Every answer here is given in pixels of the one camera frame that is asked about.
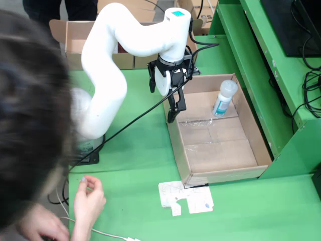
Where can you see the operator dark haired head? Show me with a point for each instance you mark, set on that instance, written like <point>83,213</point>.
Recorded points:
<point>30,113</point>

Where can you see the printed brown cardboard box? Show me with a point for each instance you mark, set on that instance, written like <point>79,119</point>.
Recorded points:
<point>208,17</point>

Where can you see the operator hand painted nails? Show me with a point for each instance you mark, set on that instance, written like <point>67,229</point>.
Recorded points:
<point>42,226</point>
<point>89,200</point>

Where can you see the red carton box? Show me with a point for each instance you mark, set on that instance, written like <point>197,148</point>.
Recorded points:
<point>122,49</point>

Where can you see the black monitor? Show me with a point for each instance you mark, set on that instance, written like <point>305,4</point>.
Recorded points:
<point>288,22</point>

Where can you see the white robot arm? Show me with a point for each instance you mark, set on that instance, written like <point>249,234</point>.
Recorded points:
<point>105,75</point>

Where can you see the scribbled flat cardboard piece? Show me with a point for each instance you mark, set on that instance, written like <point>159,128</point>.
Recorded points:
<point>190,198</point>

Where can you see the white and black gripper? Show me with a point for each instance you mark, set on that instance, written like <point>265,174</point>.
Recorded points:
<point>163,80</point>

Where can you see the green metal shelf unit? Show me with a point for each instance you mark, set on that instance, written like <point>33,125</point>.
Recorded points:
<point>250,88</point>

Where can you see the shallow cardboard tray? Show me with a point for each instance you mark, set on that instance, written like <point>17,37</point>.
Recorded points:
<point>218,155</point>

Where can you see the white bottle with teal label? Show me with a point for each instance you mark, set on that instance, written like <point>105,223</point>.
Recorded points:
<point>222,104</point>

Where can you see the operator bare forearm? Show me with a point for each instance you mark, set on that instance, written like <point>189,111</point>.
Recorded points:
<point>81,231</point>

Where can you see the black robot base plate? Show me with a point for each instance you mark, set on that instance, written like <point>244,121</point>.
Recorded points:
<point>94,159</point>

